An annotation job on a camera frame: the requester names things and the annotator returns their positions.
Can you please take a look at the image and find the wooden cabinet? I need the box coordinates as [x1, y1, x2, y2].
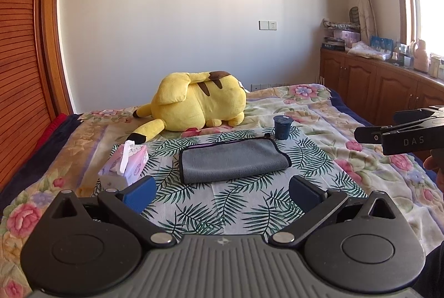
[319, 49, 443, 125]

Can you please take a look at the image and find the floral bed blanket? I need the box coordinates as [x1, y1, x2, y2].
[1, 84, 443, 297]

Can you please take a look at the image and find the red and navy blanket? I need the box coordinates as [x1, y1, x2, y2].
[1, 114, 82, 215]

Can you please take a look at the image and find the palm leaf print cloth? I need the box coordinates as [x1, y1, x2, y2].
[141, 127, 366, 239]

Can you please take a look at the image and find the person's right hand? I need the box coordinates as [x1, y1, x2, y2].
[424, 156, 444, 192]

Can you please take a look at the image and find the white wall switch socket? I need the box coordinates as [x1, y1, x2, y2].
[259, 20, 277, 31]

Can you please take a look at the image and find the grey towel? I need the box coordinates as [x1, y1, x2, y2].
[178, 137, 292, 185]

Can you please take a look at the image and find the yellow Pikachu plush toy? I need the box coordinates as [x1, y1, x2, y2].
[127, 71, 247, 144]

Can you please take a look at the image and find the wooden slatted wardrobe door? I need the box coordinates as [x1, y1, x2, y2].
[1, 0, 72, 187]

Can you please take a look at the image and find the clutter pile on cabinet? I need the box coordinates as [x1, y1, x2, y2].
[322, 6, 443, 80]

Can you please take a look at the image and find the pink tissue box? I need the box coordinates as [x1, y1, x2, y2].
[99, 140, 148, 191]

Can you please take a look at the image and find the dark blue cup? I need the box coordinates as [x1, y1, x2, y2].
[273, 115, 293, 140]

